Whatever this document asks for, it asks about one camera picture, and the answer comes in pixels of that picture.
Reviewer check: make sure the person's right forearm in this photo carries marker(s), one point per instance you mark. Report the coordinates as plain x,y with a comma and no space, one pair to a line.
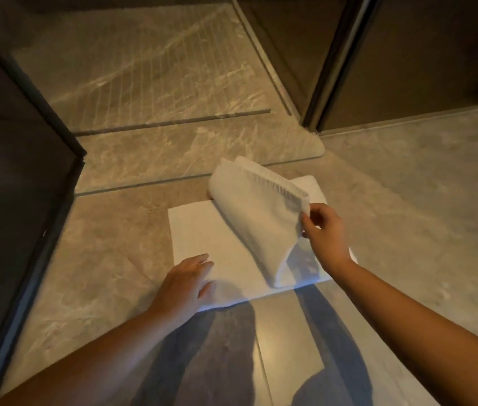
425,334

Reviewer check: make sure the white towel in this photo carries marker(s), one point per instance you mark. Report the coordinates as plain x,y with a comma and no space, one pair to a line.
239,232

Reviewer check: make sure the person's right thumb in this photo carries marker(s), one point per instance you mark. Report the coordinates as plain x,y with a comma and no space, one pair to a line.
309,226

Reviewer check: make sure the person's right hand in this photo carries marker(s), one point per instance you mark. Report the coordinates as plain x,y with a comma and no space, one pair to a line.
327,238

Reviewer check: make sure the dark glass partition panel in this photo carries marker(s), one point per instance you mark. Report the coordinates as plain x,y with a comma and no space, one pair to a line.
15,185

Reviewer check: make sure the metal door frame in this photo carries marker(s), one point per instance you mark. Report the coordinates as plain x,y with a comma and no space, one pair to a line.
335,59

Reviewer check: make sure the person's left thumb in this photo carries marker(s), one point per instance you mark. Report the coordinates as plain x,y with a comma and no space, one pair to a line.
206,290

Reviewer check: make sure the person's left hand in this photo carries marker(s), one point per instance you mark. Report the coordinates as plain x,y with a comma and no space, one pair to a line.
180,289

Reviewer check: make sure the dark brown door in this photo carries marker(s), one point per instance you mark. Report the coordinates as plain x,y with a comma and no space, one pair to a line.
425,54

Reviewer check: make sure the person's left forearm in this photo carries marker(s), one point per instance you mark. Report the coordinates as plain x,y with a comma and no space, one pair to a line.
95,363

